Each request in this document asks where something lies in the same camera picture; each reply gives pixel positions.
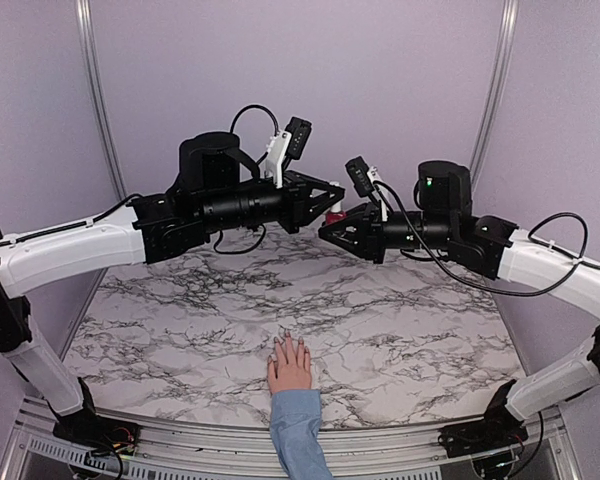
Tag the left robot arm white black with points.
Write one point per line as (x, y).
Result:
(218, 187)

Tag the left aluminium corner post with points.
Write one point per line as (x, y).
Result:
(97, 97)

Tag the aluminium corner post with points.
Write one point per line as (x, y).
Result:
(496, 86)
(97, 97)

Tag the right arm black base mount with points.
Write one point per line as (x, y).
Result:
(496, 429)

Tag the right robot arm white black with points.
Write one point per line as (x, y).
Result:
(444, 227)

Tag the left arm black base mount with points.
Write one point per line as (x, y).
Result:
(88, 428)

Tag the blue shirt sleeve forearm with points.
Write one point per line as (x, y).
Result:
(295, 423)

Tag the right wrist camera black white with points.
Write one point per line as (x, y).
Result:
(366, 180)

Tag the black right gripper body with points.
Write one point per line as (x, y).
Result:
(377, 243)

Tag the red nail polish bottle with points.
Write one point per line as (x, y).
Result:
(335, 213)

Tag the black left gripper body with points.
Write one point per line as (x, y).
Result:
(290, 216)

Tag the right aluminium corner post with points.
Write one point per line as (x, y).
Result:
(496, 86)

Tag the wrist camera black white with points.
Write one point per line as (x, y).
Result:
(366, 180)
(285, 147)

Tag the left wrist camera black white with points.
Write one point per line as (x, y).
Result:
(285, 147)

